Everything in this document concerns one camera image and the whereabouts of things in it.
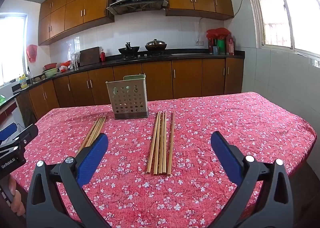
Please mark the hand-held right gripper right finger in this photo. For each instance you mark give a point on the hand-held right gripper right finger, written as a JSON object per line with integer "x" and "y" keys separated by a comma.
{"x": 225, "y": 155}

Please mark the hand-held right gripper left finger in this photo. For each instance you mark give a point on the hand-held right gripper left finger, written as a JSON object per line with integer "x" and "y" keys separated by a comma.
{"x": 96, "y": 157}

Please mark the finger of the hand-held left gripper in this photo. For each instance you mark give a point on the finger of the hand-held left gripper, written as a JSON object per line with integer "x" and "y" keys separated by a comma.
{"x": 28, "y": 132}
{"x": 7, "y": 131}

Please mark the perforated metal utensil holder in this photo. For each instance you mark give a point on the perforated metal utensil holder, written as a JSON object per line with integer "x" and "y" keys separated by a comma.
{"x": 127, "y": 102}

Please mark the person's left hand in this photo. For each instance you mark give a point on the person's left hand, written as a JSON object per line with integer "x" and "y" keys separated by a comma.
{"x": 17, "y": 200}

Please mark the dark side cabinet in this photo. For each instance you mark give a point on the dark side cabinet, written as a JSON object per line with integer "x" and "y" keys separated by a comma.
{"x": 10, "y": 112}

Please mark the green plastic funnel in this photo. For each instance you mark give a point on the green plastic funnel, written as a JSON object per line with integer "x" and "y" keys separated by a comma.
{"x": 2, "y": 99}

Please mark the small black box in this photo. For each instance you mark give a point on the small black box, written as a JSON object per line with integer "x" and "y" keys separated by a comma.
{"x": 16, "y": 87}

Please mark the red floral tablecloth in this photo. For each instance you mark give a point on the red floral tablecloth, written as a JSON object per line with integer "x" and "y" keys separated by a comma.
{"x": 200, "y": 117}

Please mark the yellow dish soap bottle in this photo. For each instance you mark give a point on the yellow dish soap bottle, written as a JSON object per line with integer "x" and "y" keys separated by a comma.
{"x": 23, "y": 82}

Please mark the metal faucet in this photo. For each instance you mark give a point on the metal faucet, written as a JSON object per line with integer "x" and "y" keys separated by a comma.
{"x": 29, "y": 75}

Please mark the green basin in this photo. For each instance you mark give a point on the green basin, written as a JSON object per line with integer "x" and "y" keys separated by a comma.
{"x": 51, "y": 72}

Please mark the red basin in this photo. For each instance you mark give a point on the red basin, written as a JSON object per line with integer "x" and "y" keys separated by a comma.
{"x": 50, "y": 66}

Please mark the small crumpled red bag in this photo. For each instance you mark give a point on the small crumpled red bag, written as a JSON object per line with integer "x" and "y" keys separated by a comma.
{"x": 65, "y": 64}

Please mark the small bright window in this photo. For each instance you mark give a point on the small bright window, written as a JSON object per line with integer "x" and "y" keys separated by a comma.
{"x": 12, "y": 47}

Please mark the brown base cabinets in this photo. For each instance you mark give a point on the brown base cabinets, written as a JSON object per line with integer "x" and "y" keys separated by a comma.
{"x": 187, "y": 77}

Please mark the clear glass jar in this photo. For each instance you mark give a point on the clear glass jar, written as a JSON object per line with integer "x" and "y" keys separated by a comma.
{"x": 75, "y": 60}

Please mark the dark wooden cutting board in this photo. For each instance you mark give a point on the dark wooden cutting board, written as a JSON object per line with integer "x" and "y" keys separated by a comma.
{"x": 90, "y": 56}

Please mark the small red bottle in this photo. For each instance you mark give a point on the small red bottle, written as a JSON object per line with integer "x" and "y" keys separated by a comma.
{"x": 102, "y": 56}

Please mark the black kitchen countertop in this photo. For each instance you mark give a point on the black kitchen countertop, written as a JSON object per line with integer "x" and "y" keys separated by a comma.
{"x": 190, "y": 56}

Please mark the small blue box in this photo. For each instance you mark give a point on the small blue box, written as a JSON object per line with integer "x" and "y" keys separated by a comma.
{"x": 215, "y": 50}

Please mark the green bottle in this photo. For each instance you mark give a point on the green bottle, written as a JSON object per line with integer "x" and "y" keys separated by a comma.
{"x": 221, "y": 46}

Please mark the large red oil bottle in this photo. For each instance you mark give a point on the large red oil bottle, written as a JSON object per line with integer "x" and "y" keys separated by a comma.
{"x": 230, "y": 46}

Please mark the dark red bottle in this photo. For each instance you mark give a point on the dark red bottle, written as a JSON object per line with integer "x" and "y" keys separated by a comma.
{"x": 210, "y": 45}

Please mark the black wok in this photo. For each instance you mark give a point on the black wok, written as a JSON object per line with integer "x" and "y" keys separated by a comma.
{"x": 128, "y": 50}

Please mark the black gas stove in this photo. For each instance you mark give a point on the black gas stove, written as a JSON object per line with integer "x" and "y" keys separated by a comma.
{"x": 150, "y": 55}

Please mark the wok with metal lid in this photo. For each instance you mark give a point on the wok with metal lid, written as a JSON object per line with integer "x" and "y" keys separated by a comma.
{"x": 156, "y": 45}

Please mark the large sliding window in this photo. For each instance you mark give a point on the large sliding window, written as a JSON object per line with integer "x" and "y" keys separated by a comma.
{"x": 275, "y": 17}

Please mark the red plastic bag on wall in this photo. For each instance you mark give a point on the red plastic bag on wall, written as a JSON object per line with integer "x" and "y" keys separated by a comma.
{"x": 32, "y": 54}

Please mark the white wall socket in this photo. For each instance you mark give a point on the white wall socket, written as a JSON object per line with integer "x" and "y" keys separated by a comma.
{"x": 199, "y": 42}

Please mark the brown wall cabinets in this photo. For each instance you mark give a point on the brown wall cabinets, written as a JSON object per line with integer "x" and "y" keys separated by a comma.
{"x": 75, "y": 12}

